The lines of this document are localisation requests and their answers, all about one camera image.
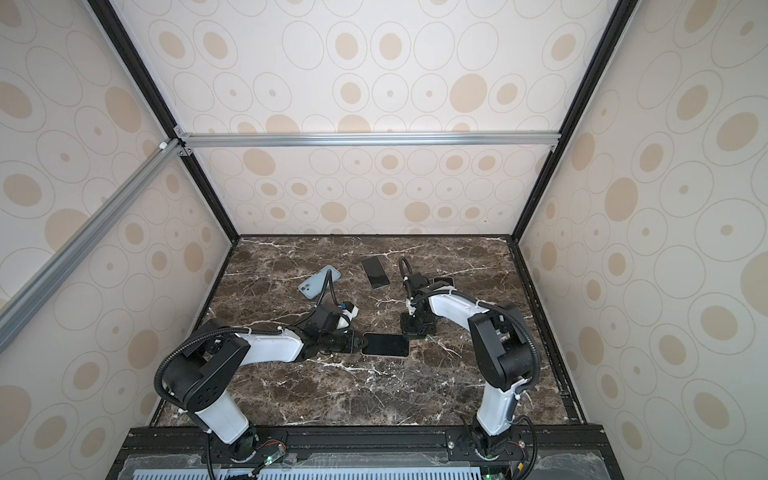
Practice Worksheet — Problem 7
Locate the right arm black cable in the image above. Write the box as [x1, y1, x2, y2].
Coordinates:
[398, 256, 542, 480]

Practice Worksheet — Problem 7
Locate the black phone purple edge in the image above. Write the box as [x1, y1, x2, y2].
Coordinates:
[362, 333, 410, 356]

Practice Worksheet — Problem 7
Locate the light blue case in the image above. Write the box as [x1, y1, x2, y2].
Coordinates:
[298, 265, 341, 300]
[433, 276, 455, 287]

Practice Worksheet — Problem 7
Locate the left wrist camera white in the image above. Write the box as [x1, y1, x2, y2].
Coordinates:
[336, 302, 359, 330]

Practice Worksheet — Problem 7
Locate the black base frame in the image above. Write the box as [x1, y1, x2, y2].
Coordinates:
[107, 425, 623, 479]

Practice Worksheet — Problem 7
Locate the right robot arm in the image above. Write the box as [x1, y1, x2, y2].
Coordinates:
[401, 273, 541, 438]

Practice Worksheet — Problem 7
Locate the horizontal aluminium rail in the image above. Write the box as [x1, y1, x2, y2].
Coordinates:
[181, 130, 560, 148]

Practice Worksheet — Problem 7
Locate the black phone grey edge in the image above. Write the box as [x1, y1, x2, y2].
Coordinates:
[361, 256, 390, 290]

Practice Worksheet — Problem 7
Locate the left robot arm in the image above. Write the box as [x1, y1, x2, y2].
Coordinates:
[153, 302, 367, 445]

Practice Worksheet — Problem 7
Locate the left slanted aluminium rail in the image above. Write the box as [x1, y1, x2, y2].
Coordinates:
[1, 139, 181, 350]

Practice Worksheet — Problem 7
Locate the pink phone case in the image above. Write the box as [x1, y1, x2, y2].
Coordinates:
[361, 352, 408, 360]

